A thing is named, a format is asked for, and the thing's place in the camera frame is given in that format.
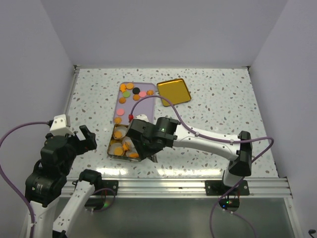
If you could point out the white paper cup bottom-right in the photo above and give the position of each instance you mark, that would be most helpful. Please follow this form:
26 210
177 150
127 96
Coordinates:
129 152

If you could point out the orange rosette cookie left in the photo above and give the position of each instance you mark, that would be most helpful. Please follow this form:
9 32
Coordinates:
118 120

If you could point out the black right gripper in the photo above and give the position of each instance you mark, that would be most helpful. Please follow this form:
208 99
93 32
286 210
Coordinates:
142 151

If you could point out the white paper cup centre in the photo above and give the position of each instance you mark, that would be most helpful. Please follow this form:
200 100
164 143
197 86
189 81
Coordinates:
127 142

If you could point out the lilac plastic tray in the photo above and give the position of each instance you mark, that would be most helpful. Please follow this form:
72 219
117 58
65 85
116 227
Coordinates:
144 107

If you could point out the orange rosette cookie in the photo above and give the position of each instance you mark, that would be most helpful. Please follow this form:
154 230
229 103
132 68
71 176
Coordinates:
118 120
150 92

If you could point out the gold cookie tin box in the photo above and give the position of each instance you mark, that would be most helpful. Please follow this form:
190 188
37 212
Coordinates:
123 157

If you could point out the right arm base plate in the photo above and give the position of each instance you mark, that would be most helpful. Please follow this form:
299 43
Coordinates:
217 188

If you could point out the aluminium front rail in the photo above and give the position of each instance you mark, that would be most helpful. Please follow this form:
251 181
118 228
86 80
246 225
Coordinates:
195 188

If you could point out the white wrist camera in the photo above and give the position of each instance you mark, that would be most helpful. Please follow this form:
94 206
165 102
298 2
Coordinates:
61 126
142 117

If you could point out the orange swirl cookie left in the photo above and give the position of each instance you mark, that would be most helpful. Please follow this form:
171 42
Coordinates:
122 100

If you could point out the round dotted cracker top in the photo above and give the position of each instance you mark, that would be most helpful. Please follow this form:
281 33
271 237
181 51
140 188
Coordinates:
129 86

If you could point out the pink round cookie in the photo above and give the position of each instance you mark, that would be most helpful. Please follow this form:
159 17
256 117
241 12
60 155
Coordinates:
142 94
120 112

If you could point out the metal tongs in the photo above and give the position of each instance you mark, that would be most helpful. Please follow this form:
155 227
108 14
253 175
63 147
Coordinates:
153 158

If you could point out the white paper cup bottom-left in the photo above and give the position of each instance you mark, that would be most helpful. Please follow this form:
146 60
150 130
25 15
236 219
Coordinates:
112 147

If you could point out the black sandwich cookie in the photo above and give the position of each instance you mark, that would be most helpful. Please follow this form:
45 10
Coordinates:
136 90

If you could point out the gold tin lid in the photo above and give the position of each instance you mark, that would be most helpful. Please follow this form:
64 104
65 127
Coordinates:
175 90

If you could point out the green round cookie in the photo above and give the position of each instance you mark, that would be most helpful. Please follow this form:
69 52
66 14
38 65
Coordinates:
126 94

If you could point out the orange flower cookie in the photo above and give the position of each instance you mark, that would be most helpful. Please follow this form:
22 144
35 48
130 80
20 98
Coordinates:
117 135

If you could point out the brown chip cookie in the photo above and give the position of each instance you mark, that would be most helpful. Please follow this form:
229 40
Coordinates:
136 97

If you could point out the pink round cookie left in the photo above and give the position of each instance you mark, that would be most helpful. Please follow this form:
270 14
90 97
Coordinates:
120 112

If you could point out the pink round cookie right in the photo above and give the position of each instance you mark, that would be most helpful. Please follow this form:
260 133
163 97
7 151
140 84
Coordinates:
142 94

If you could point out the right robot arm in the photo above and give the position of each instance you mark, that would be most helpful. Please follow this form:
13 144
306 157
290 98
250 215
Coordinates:
237 149

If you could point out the orange fish cookie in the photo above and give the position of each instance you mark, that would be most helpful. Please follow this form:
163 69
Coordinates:
126 148
122 88
134 155

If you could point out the orange rosette cookie right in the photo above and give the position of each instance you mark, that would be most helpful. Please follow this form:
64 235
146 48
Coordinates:
150 92

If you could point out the white paper cup top-left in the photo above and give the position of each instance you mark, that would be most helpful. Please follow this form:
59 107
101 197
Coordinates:
122 129

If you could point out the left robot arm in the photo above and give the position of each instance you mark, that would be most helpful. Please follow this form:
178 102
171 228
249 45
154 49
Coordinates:
49 176

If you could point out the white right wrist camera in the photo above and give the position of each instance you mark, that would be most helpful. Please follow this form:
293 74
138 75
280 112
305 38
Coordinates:
142 117

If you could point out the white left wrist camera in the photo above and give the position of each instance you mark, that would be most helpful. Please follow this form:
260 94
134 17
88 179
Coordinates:
61 126

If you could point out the orange fish cookie top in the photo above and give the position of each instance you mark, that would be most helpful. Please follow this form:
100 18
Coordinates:
122 88

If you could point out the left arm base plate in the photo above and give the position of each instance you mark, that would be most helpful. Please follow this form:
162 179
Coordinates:
111 188

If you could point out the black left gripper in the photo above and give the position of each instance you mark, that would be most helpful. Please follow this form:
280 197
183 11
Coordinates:
90 142

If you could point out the orange fish cookie bottom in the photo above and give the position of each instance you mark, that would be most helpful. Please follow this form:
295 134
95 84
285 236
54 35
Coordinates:
126 148

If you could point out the round dotted cracker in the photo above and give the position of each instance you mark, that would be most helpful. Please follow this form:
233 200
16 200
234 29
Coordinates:
118 151
129 86

